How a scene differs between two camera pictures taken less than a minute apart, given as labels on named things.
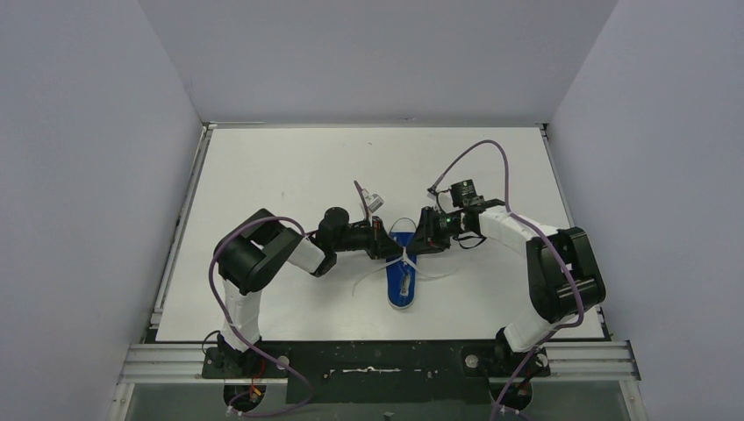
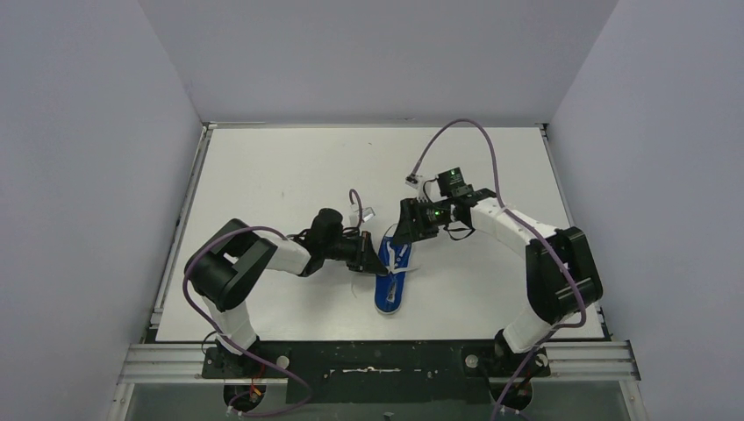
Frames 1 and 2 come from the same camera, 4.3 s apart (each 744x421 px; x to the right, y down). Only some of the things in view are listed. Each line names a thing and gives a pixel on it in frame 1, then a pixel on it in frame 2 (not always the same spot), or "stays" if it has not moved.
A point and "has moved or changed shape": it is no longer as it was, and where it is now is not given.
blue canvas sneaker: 401,272 has moved or changed shape
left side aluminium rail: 156,316 stays
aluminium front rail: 585,361 stays
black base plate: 379,372 stays
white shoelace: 404,256 has moved or changed shape
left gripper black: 376,240 to 361,254
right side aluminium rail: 602,324 stays
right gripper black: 427,238 to 413,226
